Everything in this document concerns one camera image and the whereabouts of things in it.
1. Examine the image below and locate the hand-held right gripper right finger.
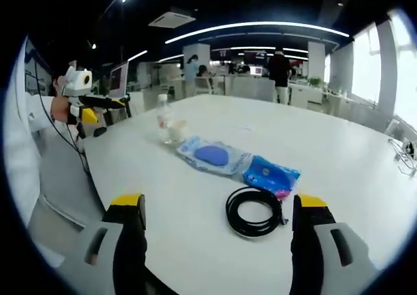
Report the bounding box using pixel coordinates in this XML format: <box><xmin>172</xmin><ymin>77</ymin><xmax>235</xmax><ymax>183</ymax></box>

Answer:
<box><xmin>291</xmin><ymin>193</ymin><xmax>374</xmax><ymax>295</ymax></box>

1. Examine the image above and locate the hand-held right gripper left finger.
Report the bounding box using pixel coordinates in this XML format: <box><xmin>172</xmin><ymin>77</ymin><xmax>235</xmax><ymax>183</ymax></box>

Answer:
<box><xmin>73</xmin><ymin>193</ymin><xmax>147</xmax><ymax>295</ymax></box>

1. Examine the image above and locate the clear water bottle red label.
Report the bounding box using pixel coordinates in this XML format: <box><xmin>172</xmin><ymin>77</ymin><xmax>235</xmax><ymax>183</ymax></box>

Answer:
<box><xmin>156</xmin><ymin>93</ymin><xmax>177</xmax><ymax>145</ymax></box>

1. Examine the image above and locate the blue plastic packet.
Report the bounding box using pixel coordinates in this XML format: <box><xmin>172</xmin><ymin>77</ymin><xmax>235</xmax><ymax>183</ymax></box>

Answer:
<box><xmin>242</xmin><ymin>154</ymin><xmax>302</xmax><ymax>201</ymax></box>

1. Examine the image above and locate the white floral paper cup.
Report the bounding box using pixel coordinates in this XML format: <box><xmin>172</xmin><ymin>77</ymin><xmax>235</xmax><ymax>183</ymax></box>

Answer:
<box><xmin>167</xmin><ymin>119</ymin><xmax>188</xmax><ymax>143</ymax></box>

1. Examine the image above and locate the clear package with blue disc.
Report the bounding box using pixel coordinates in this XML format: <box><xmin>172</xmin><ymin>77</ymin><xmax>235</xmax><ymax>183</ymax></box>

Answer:
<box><xmin>177</xmin><ymin>135</ymin><xmax>254</xmax><ymax>178</ymax></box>

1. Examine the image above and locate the white tabletop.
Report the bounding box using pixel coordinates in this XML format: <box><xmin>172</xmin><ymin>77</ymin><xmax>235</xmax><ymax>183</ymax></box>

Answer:
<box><xmin>83</xmin><ymin>94</ymin><xmax>417</xmax><ymax>295</ymax></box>

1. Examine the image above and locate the person's left hand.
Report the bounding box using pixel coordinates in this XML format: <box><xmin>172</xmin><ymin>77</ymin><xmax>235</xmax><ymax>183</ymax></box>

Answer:
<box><xmin>51</xmin><ymin>96</ymin><xmax>71</xmax><ymax>124</ymax></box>

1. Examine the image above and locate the computer monitor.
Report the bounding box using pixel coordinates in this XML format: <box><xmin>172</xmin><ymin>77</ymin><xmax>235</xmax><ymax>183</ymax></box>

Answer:
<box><xmin>109</xmin><ymin>61</ymin><xmax>130</xmax><ymax>99</ymax></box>

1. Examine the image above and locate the person's white coat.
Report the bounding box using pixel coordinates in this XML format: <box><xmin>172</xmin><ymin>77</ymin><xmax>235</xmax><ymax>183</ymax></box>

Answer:
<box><xmin>3</xmin><ymin>37</ymin><xmax>65</xmax><ymax>270</ymax></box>

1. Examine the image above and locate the white office chair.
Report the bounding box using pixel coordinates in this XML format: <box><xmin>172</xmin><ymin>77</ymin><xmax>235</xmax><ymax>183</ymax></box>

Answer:
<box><xmin>194</xmin><ymin>76</ymin><xmax>216</xmax><ymax>96</ymax></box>

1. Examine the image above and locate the ceiling air vent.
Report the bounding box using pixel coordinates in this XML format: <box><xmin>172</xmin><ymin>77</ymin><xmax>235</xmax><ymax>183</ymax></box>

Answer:
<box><xmin>148</xmin><ymin>11</ymin><xmax>197</xmax><ymax>29</ymax></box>

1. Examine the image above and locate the white desk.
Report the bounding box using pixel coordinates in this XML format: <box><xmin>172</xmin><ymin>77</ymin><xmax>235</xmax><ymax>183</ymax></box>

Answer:
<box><xmin>321</xmin><ymin>91</ymin><xmax>354</xmax><ymax>117</ymax></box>

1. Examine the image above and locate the white partition counter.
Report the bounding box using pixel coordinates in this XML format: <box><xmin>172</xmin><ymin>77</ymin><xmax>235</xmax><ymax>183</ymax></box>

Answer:
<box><xmin>233</xmin><ymin>76</ymin><xmax>277</xmax><ymax>103</ymax></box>

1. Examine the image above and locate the long ceiling light strip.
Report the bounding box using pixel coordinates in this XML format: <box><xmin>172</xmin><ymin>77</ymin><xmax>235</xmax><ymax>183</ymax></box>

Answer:
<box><xmin>164</xmin><ymin>21</ymin><xmax>351</xmax><ymax>45</ymax></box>

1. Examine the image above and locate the small window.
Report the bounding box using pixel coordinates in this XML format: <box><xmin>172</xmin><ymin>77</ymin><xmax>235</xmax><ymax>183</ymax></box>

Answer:
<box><xmin>351</xmin><ymin>26</ymin><xmax>382</xmax><ymax>105</ymax></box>

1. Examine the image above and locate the large window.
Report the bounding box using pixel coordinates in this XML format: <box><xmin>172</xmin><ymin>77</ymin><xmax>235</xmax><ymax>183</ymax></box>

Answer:
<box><xmin>389</xmin><ymin>10</ymin><xmax>417</xmax><ymax>123</ymax></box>

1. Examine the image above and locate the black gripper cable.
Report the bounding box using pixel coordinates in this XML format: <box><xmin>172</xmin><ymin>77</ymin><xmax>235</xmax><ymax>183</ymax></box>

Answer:
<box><xmin>35</xmin><ymin>75</ymin><xmax>89</xmax><ymax>174</ymax></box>

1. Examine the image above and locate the white tangled cable bundle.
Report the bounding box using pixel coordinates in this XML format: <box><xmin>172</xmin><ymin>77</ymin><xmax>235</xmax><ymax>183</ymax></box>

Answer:
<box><xmin>386</xmin><ymin>137</ymin><xmax>417</xmax><ymax>178</ymax></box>

